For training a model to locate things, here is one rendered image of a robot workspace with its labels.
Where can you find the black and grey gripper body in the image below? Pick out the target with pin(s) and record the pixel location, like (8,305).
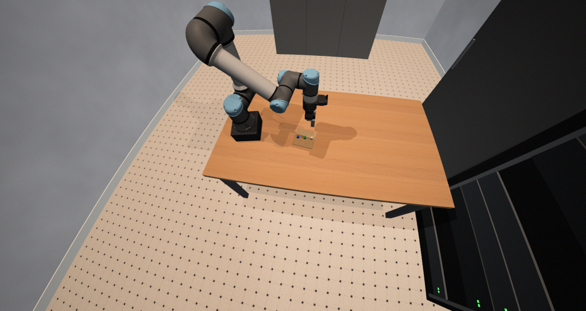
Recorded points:
(310,104)

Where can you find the tan mat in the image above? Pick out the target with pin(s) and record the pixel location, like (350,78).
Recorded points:
(307,143)

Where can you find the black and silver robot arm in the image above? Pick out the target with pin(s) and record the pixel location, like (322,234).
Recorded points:
(210,37)

